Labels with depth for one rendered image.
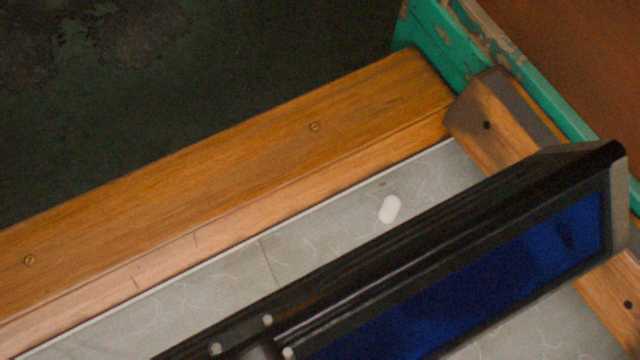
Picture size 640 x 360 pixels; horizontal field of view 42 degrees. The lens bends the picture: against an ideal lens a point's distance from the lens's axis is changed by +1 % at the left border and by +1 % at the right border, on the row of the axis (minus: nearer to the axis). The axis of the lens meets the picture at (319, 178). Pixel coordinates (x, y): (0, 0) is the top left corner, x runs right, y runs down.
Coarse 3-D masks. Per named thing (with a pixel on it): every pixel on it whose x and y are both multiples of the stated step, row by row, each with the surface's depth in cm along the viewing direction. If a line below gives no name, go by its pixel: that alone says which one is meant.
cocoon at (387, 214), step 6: (390, 198) 84; (396, 198) 84; (384, 204) 84; (390, 204) 84; (396, 204) 84; (384, 210) 84; (390, 210) 84; (396, 210) 84; (378, 216) 84; (384, 216) 83; (390, 216) 83; (384, 222) 84; (390, 222) 84
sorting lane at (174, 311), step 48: (384, 192) 87; (432, 192) 87; (288, 240) 83; (336, 240) 83; (192, 288) 80; (240, 288) 80; (96, 336) 77; (144, 336) 77; (528, 336) 80; (576, 336) 80
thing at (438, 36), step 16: (416, 0) 91; (432, 0) 88; (400, 16) 96; (416, 16) 92; (432, 16) 89; (448, 16) 87; (400, 32) 97; (416, 32) 94; (432, 32) 91; (448, 32) 88; (464, 32) 86; (400, 48) 99; (432, 48) 92; (448, 48) 89; (464, 48) 86; (432, 64) 94; (448, 64) 91; (464, 64) 88; (480, 64) 85; (448, 80) 92; (464, 80) 89
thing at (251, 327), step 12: (264, 312) 40; (252, 324) 40; (264, 324) 40; (228, 336) 39; (240, 336) 39; (216, 348) 39; (228, 348) 39; (252, 348) 38; (264, 348) 38; (276, 348) 38; (288, 348) 39
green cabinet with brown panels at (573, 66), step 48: (480, 0) 83; (528, 0) 76; (576, 0) 71; (624, 0) 66; (480, 48) 84; (528, 48) 79; (576, 48) 73; (624, 48) 68; (576, 96) 76; (624, 96) 71; (624, 144) 73
